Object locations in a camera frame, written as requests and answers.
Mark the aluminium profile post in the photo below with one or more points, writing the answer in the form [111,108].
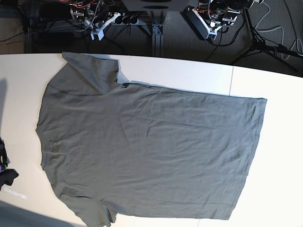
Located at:
[157,21]

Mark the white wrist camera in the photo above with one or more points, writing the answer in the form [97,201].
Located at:
[99,34]
[212,33]

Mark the dark clothes pile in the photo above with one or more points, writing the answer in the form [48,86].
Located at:
[7,176]

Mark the black power adapter brick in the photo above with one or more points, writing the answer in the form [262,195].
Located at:
[196,23]

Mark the grey power strip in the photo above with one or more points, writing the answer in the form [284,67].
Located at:
[125,21]

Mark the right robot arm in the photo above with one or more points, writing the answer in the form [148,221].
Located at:
[93,15]

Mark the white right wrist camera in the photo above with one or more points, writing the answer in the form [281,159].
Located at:
[99,34]

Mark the grey-green T-shirt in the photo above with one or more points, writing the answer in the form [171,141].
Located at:
[145,151]

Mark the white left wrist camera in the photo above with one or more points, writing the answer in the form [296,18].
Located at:
[212,33]

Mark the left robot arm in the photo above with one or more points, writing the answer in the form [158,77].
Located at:
[221,12]

